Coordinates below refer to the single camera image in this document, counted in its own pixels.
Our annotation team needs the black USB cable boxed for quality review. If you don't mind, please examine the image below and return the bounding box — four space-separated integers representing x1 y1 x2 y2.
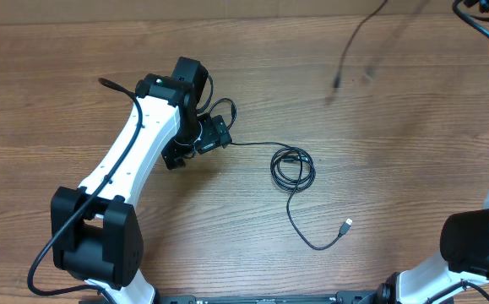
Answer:
229 141 354 252

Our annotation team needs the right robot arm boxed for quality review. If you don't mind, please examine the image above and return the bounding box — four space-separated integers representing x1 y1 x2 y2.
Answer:
364 0 489 303

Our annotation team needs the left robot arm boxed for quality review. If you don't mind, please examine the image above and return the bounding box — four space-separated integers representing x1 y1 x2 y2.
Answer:
43 57 232 303

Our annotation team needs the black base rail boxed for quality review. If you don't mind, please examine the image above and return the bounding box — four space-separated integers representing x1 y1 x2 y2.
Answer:
152 290 386 304

